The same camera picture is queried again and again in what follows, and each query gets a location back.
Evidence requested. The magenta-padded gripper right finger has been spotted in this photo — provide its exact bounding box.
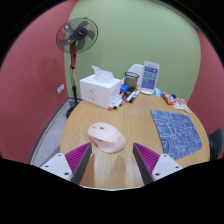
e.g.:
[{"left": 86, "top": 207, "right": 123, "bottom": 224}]
[{"left": 132, "top": 142, "right": 184, "bottom": 186}]

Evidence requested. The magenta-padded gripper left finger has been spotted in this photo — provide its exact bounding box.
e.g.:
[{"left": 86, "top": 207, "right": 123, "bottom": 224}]
[{"left": 39, "top": 142, "right": 93, "bottom": 185}]

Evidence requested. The beige computer mouse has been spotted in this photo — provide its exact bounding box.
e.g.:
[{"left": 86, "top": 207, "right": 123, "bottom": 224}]
[{"left": 87, "top": 122, "right": 127, "bottom": 154}]

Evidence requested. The blue patterned mouse pad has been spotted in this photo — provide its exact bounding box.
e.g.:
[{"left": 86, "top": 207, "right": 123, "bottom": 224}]
[{"left": 150, "top": 109, "right": 204, "bottom": 161}]

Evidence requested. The white and orange snack packet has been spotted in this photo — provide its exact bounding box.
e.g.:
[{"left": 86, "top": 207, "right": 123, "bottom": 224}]
[{"left": 176, "top": 98, "right": 193, "bottom": 114}]

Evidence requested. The red snack packet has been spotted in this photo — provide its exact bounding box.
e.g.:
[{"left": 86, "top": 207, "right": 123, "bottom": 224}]
[{"left": 161, "top": 92, "right": 178, "bottom": 106}]

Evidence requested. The blue snack packet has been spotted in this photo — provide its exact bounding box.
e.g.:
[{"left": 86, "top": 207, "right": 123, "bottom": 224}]
[{"left": 153, "top": 87, "right": 166, "bottom": 98}]

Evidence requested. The black-capped whiteboard marker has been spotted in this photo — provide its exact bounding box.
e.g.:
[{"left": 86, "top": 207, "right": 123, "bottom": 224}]
[
  {"left": 112, "top": 96, "right": 127, "bottom": 110},
  {"left": 129, "top": 89, "right": 141, "bottom": 104}
]

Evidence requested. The white tissue box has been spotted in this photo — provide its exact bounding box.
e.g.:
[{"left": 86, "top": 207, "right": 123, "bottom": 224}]
[{"left": 79, "top": 65, "right": 122, "bottom": 110}]

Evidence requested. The white and blue sign stand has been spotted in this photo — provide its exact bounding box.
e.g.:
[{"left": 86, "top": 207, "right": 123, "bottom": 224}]
[{"left": 139, "top": 60, "right": 161, "bottom": 96}]

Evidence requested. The dark mesh pen cup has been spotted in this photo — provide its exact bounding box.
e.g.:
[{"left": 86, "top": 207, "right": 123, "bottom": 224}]
[{"left": 123, "top": 71, "right": 141, "bottom": 90}]

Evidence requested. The white chair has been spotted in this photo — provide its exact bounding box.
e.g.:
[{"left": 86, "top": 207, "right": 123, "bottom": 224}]
[{"left": 128, "top": 63, "right": 145, "bottom": 84}]

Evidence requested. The red standing fan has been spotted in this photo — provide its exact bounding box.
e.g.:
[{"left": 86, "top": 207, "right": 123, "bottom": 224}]
[{"left": 55, "top": 17, "right": 99, "bottom": 119}]

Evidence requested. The white wall socket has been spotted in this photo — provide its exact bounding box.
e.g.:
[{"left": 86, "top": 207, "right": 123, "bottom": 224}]
[{"left": 56, "top": 83, "right": 66, "bottom": 94}]

